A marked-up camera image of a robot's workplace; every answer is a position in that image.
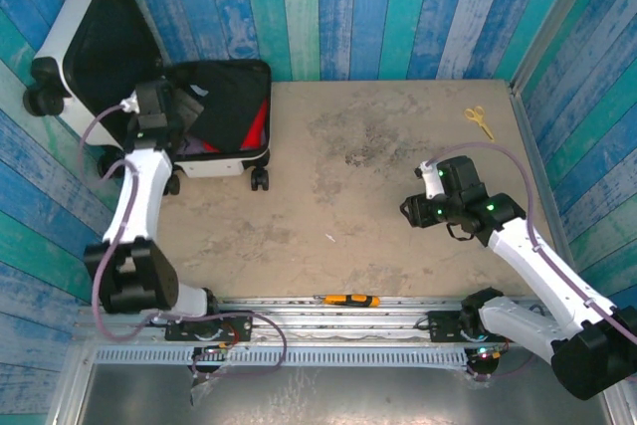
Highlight purple garment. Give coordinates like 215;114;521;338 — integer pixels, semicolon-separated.
176;133;205;155

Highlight black garment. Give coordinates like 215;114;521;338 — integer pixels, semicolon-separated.
166;62;270;152

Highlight red garment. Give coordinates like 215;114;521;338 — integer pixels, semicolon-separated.
201;99;270;152

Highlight white hardshell suitcase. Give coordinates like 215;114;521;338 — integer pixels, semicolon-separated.
23;0;274;197

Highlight yellow scissors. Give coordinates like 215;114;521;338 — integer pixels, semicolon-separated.
464;106;496;142

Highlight orange and black utility knife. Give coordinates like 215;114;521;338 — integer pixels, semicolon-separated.
320;294;381;309

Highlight metal sheet tray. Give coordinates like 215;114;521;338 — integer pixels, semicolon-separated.
74;362;613;419

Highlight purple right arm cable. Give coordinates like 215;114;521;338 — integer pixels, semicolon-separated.
425;143;637;381

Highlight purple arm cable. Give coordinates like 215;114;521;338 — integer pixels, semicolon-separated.
79;104;289;379
425;143;637;381

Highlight aluminium table side rail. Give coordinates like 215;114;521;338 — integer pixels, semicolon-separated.
510;81;578;267
94;265;118;305

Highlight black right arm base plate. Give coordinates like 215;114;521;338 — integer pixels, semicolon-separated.
427;310;509;344

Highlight grey slotted cable duct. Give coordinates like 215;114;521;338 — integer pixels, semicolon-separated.
94;347;472;366

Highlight aluminium rail frame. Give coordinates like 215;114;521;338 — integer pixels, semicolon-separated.
74;295;563;346

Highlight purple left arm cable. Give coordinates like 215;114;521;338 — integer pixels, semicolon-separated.
79;104;289;379

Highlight aluminium corner post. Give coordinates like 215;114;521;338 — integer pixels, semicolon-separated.
511;0;609;93

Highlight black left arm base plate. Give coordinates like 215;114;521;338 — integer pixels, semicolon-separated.
164;309;254;342

